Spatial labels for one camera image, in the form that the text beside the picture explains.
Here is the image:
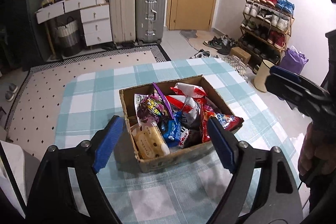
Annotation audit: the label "cream trash bin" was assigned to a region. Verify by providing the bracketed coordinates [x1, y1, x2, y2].
[254, 59, 273, 93]

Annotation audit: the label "brown cardboard box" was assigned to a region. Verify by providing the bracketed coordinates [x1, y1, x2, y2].
[119, 75, 244, 173]

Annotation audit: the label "red snack packet blue lettering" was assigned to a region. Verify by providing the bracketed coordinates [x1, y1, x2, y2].
[201, 109, 243, 143]

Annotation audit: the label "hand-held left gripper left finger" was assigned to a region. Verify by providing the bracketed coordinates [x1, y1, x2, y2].
[25, 115, 124, 224]

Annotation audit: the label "white drawer desk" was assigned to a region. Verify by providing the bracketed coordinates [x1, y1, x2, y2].
[35, 0, 113, 47]

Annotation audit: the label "red packet with dark window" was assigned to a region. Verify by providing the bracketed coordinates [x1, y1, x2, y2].
[178, 127, 203, 149]

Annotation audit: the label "purple bag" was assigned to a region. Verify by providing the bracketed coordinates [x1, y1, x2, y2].
[278, 46, 309, 75]

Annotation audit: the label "scattered sneakers pile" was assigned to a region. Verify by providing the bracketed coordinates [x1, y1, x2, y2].
[194, 35, 238, 59]

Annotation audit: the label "grey slippers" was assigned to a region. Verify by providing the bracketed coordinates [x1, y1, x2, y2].
[5, 84, 18, 102]

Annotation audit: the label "wooden shoe rack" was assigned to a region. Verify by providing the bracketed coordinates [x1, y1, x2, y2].
[239, 0, 295, 67]

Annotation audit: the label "purple snack packet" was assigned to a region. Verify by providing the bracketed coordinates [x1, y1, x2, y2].
[134, 82, 175, 126]
[203, 105, 223, 121]

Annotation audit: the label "white snack bag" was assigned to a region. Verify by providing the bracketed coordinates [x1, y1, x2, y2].
[171, 83, 206, 99]

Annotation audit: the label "silver suitcase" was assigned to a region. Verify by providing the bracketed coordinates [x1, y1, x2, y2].
[135, 0, 167, 43]

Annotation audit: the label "beige suitcase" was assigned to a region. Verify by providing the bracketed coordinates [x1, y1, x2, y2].
[108, 0, 137, 45]

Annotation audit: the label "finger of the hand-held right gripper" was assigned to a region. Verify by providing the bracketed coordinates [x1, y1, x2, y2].
[270, 66, 319, 90]
[265, 72, 331, 111]

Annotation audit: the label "rows of racked shoes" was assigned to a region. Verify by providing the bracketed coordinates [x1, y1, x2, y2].
[241, 0, 295, 48]

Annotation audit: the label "red and white snack packet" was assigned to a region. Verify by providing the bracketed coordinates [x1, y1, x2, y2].
[165, 95, 202, 130]

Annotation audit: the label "person's right hand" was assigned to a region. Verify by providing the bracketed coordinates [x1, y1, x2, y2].
[298, 123, 336, 184]

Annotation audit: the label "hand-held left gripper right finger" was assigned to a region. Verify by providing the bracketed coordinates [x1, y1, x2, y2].
[207, 117, 305, 224]

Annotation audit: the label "cream bread packet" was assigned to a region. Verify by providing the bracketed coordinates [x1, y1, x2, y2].
[130, 123, 171, 160]

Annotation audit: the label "person's right forearm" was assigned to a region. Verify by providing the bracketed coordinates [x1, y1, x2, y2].
[308, 160, 336, 214]

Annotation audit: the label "blue checked tablecloth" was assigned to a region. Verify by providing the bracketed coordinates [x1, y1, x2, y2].
[54, 57, 302, 224]

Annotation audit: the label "woven laundry basket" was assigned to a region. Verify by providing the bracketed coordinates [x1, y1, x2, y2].
[54, 17, 82, 56]

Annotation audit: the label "dark grey refrigerator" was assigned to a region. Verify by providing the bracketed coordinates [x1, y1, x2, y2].
[18, 0, 57, 69]

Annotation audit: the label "blue cookie packet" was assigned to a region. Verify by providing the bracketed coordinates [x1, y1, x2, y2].
[160, 111, 189, 148]

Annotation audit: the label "beige door mat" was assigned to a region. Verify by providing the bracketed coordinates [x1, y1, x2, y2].
[180, 30, 210, 48]

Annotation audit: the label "small cardboard box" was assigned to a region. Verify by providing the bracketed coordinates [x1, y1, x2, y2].
[230, 47, 252, 64]

